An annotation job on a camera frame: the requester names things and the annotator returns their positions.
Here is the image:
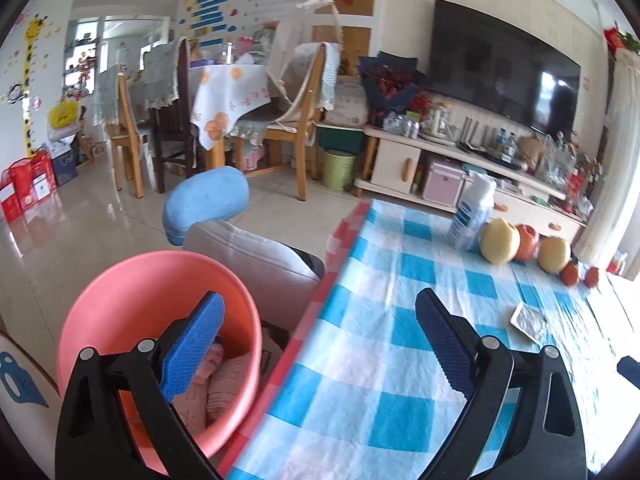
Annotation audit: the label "silver foil wrapper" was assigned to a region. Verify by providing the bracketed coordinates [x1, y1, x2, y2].
[510, 302, 547, 346]

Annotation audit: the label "white Magic snack bag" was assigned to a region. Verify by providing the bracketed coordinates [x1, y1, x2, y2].
[172, 338, 250, 436]

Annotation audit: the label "pink plastic bucket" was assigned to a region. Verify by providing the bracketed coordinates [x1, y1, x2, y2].
[54, 250, 262, 479]

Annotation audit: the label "small orange tangerine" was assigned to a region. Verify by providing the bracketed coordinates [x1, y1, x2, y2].
[584, 266, 600, 288]

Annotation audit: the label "blue white checkered tablecloth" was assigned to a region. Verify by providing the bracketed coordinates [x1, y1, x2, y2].
[221, 200, 639, 479]

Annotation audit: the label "beige sofa cushion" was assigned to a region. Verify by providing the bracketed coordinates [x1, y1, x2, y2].
[183, 221, 324, 332]

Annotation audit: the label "orange tangerine with leaf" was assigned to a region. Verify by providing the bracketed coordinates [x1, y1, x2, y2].
[560, 260, 580, 287]

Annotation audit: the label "yellow pear near bottle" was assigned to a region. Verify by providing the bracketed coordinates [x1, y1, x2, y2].
[480, 218, 521, 266]

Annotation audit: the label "red apple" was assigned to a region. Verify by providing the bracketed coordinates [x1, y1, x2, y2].
[514, 224, 539, 262]

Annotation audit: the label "yellow pear right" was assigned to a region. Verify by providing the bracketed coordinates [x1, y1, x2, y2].
[537, 236, 570, 274]

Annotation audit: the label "blue cushion stool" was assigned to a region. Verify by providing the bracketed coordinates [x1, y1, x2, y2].
[163, 166, 250, 246]

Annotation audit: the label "white plastic milk bottle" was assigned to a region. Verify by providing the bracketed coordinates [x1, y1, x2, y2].
[447, 174, 496, 252]

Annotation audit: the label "pink storage box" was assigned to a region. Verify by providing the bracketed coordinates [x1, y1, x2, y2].
[422, 156, 465, 207]

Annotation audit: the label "white TV cabinet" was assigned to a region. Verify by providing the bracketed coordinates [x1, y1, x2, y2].
[354, 127, 586, 243]

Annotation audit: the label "dark wooden chair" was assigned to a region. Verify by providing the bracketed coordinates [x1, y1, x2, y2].
[143, 37, 198, 194]

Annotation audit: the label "green waste bin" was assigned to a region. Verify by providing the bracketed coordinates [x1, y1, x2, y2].
[322, 150, 356, 191]

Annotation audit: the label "light wooden chair left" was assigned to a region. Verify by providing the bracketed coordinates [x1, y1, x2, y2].
[96, 65, 144, 200]

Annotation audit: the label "red gift boxes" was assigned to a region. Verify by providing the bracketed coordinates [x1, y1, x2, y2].
[1, 150, 58, 223]

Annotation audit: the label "white orange-print table cover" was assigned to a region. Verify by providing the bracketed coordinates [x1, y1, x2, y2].
[189, 64, 271, 151]

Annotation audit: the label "yellow bag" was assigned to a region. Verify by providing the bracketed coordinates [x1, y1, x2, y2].
[48, 100, 81, 130]

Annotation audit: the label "dark blue flower bouquet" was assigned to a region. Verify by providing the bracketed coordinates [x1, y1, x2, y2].
[357, 51, 424, 114]

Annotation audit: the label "wooden dining chair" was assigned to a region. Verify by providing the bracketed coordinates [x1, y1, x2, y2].
[232, 41, 341, 202]

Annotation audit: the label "black flat television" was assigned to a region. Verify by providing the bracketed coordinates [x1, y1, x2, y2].
[426, 0, 580, 136]

